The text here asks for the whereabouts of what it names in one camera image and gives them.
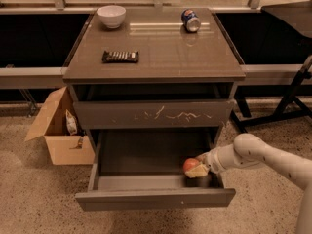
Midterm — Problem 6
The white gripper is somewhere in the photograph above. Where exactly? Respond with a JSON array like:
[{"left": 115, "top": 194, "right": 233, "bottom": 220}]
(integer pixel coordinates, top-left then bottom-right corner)
[{"left": 185, "top": 148, "right": 225, "bottom": 178}]

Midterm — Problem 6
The red apple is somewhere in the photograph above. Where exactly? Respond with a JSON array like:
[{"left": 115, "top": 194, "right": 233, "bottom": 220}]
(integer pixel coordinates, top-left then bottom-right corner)
[{"left": 183, "top": 158, "right": 200, "bottom": 173}]

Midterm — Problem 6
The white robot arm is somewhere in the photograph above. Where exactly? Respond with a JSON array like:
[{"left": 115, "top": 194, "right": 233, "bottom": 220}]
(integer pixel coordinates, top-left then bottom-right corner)
[{"left": 183, "top": 133, "right": 312, "bottom": 234}]

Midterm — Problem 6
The scratched grey top drawer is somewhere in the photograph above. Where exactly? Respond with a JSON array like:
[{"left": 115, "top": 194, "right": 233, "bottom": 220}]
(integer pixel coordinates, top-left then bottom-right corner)
[{"left": 73, "top": 99, "right": 234, "bottom": 129}]

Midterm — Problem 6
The open grey middle drawer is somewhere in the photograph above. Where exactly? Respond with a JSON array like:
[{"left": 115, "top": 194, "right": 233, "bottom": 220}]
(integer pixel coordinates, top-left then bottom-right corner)
[{"left": 75, "top": 128, "right": 235, "bottom": 211}]

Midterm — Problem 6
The grey drawer cabinet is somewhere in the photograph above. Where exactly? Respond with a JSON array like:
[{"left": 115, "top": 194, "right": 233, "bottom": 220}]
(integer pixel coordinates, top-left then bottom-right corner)
[{"left": 63, "top": 7, "right": 245, "bottom": 148}]

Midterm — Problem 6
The white bag in box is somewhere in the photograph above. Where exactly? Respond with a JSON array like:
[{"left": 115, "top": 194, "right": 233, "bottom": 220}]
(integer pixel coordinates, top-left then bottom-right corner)
[{"left": 65, "top": 110, "right": 78, "bottom": 135}]

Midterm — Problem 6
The dark chocolate bar wrapper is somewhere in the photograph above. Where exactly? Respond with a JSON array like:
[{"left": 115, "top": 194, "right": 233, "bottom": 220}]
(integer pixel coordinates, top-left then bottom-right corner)
[{"left": 101, "top": 51, "right": 139, "bottom": 63}]

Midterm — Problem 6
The blue soda can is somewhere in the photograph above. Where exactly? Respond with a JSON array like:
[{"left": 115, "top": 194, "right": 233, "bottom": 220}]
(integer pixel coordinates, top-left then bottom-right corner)
[{"left": 181, "top": 9, "right": 201, "bottom": 33}]

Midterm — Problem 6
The open cardboard box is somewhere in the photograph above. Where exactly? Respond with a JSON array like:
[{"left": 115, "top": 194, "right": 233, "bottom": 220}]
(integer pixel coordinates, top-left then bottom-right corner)
[{"left": 25, "top": 87, "right": 95, "bottom": 165}]

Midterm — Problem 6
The white ceramic bowl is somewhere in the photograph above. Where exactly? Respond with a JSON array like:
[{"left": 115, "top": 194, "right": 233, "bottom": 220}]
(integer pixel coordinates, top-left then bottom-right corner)
[{"left": 97, "top": 5, "right": 126, "bottom": 28}]

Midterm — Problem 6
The black rolling stand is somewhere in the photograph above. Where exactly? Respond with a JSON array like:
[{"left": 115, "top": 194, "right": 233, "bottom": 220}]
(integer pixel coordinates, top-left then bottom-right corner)
[{"left": 218, "top": 0, "right": 312, "bottom": 133}]

